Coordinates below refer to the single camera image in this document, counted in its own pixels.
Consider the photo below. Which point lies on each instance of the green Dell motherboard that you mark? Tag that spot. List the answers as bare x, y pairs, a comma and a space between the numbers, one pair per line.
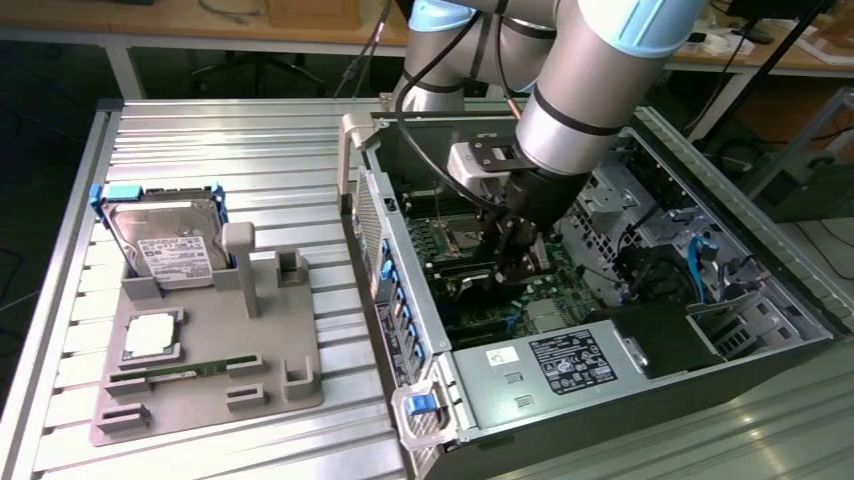
567, 280

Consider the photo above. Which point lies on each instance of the CPU socket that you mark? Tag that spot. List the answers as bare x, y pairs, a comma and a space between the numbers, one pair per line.
463, 237

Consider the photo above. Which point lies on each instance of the blue case latch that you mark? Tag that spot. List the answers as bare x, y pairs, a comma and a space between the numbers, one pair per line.
420, 405

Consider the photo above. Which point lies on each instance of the wooden desk white frame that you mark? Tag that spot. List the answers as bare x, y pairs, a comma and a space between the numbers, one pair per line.
67, 15

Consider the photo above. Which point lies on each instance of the open black PC case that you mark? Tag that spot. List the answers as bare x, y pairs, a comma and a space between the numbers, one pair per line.
667, 400

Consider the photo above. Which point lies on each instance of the silver CPU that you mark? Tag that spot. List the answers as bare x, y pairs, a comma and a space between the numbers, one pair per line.
152, 337

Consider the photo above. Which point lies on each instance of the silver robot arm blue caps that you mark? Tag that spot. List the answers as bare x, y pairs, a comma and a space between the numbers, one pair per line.
587, 100

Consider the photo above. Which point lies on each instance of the silver metal disk bay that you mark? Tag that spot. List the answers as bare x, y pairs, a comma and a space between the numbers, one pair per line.
610, 200

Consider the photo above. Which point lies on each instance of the black monitor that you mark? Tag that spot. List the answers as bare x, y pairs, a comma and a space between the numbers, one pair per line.
761, 6

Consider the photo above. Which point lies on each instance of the aluminium profile frame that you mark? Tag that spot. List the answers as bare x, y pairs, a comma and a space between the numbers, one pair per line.
809, 132

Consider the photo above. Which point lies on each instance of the dark computer mouse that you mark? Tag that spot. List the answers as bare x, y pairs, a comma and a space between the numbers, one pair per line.
761, 36

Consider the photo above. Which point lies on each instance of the black stand pole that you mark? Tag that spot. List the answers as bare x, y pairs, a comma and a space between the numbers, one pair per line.
767, 70

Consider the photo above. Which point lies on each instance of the white plastic tray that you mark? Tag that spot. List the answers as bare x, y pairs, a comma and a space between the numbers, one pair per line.
723, 45

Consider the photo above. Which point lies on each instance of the grey plastic parts rack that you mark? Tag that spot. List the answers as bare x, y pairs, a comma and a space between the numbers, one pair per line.
213, 345

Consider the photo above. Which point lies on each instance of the silver power supply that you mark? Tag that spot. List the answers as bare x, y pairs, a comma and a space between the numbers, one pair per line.
507, 395

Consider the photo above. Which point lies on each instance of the black RAM slot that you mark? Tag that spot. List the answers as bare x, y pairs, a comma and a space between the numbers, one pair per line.
423, 209
420, 198

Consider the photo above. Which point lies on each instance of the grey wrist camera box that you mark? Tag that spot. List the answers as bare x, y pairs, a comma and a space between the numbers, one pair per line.
467, 170

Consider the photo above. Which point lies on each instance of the dark grey cabinet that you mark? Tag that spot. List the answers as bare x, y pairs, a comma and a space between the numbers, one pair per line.
814, 200

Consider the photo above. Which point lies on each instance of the green RAM stick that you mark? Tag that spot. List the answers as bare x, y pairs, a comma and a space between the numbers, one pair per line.
193, 371

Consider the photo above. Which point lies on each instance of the black plastic shroud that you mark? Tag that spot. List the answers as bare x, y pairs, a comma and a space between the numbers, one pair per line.
660, 340

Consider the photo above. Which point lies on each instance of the thin metal locking lever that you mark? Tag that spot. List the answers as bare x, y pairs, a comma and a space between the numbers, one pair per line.
438, 207

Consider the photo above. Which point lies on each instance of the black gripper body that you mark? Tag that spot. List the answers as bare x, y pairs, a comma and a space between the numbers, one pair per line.
547, 200

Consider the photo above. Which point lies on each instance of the black Nvidia graphics card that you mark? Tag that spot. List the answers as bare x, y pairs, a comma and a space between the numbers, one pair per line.
467, 290

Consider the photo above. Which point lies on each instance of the black labelled RAM stick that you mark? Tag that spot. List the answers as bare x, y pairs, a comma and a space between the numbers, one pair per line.
460, 267

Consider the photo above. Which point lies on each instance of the silver chipset heatsink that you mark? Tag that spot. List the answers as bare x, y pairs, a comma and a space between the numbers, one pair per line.
547, 317

